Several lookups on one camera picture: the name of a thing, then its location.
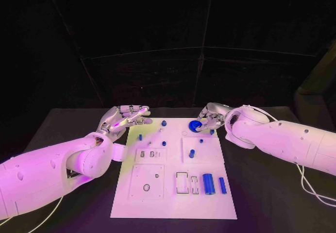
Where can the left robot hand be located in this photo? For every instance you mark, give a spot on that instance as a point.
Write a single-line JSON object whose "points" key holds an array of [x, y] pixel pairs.
{"points": [[123, 118]]}

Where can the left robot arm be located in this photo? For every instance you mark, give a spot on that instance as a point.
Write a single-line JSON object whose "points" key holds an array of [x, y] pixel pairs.
{"points": [[40, 169]]}

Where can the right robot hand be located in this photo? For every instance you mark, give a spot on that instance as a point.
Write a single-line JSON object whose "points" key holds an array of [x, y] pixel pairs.
{"points": [[213, 113]]}

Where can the blue gear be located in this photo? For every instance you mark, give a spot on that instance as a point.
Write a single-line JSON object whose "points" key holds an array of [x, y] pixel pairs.
{"points": [[195, 125]]}

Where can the large blue cylinder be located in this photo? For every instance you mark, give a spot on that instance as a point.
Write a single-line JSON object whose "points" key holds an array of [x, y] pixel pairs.
{"points": [[208, 184]]}

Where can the thin blue cylinder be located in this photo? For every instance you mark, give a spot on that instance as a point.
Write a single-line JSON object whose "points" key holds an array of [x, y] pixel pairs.
{"points": [[223, 185]]}

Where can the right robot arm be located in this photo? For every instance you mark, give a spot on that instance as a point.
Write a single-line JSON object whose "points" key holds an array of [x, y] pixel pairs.
{"points": [[283, 140]]}

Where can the white task board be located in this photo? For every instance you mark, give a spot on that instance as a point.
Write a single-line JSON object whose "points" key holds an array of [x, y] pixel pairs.
{"points": [[174, 169]]}

